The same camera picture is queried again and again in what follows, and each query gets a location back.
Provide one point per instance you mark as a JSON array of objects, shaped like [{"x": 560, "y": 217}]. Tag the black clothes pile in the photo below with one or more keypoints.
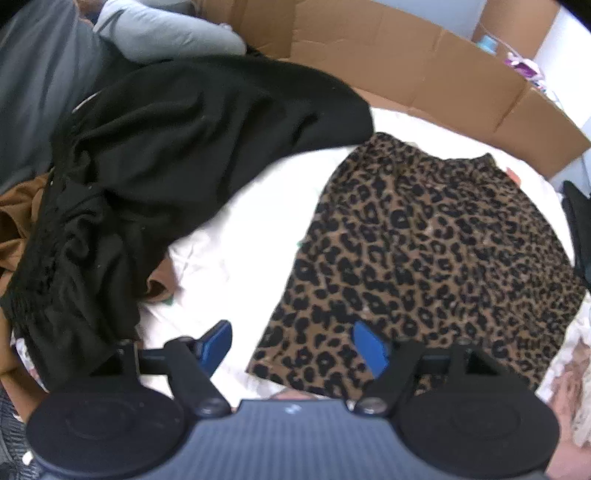
[{"x": 579, "y": 221}]

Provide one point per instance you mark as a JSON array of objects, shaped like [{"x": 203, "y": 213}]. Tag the leopard print skirt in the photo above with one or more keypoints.
[{"x": 415, "y": 254}]

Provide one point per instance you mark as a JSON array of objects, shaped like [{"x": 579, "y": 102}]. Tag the brown garment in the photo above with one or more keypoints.
[{"x": 18, "y": 221}]

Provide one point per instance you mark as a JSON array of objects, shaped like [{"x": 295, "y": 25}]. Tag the person in grey sleeves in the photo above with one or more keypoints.
[{"x": 171, "y": 32}]

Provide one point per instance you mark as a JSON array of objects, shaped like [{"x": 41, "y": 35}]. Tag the white printed blanket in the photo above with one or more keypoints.
[{"x": 240, "y": 249}]

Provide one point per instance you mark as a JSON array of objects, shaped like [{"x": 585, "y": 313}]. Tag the open cardboard box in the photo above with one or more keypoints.
[{"x": 521, "y": 23}]

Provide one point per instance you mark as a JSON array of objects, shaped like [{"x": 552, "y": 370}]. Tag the purple packet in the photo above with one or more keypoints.
[{"x": 524, "y": 67}]

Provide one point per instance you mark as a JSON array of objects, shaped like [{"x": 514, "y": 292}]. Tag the dark grey garment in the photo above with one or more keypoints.
[{"x": 37, "y": 69}]

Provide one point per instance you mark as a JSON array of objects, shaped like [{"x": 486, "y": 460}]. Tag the white lace cloth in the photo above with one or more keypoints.
[{"x": 572, "y": 350}]

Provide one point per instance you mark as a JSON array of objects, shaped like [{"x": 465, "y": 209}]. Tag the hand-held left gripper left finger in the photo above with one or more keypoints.
[{"x": 217, "y": 342}]

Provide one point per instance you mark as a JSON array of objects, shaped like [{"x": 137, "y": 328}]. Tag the black garment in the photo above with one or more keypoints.
[{"x": 184, "y": 138}]

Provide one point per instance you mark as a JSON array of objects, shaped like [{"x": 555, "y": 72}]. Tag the brown cardboard panel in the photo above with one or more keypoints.
[{"x": 415, "y": 60}]

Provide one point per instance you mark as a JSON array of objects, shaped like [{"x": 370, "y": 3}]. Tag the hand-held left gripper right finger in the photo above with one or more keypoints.
[{"x": 369, "y": 346}]

